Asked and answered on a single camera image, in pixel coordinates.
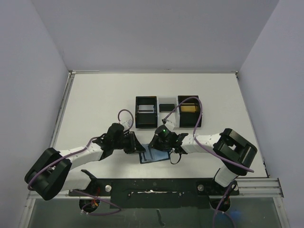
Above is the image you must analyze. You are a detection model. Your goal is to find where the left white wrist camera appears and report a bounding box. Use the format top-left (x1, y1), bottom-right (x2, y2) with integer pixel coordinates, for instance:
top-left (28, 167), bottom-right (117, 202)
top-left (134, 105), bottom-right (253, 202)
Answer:
top-left (120, 120), bottom-right (133, 130)

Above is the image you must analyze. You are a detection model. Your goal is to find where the blue leather card holder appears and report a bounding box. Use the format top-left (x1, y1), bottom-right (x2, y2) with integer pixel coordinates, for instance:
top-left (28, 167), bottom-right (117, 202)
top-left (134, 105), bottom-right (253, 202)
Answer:
top-left (139, 144), bottom-right (170, 164)

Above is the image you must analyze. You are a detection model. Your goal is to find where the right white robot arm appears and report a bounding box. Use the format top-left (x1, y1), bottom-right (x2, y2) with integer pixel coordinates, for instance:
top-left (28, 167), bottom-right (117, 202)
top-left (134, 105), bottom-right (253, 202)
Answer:
top-left (149, 125), bottom-right (257, 187)

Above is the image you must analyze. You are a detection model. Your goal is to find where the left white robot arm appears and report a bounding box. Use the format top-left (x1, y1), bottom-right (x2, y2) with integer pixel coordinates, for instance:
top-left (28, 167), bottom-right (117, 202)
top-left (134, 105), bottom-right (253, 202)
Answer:
top-left (24, 123), bottom-right (145, 200)

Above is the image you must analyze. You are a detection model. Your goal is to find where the black white card tray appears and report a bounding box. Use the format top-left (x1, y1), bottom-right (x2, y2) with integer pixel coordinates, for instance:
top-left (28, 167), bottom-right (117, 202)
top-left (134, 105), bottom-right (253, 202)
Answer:
top-left (135, 95), bottom-right (203, 129)

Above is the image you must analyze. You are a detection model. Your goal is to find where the aluminium frame rail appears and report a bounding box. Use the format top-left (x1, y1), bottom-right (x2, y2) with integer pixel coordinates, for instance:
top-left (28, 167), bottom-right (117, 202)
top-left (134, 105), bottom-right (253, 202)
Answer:
top-left (237, 178), bottom-right (284, 198)

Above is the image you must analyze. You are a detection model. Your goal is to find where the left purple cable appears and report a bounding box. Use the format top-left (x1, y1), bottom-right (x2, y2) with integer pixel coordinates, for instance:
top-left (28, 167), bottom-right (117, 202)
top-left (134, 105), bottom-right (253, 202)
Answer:
top-left (27, 109), bottom-right (133, 216)

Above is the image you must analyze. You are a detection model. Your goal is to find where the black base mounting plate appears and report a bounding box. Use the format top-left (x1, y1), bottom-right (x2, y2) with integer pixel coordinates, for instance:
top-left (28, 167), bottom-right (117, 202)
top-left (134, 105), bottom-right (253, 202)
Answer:
top-left (68, 177), bottom-right (239, 210)

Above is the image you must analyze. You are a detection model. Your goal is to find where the silver credit card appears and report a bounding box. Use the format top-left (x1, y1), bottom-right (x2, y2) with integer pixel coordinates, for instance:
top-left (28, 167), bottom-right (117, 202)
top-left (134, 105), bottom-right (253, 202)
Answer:
top-left (138, 104), bottom-right (154, 113)

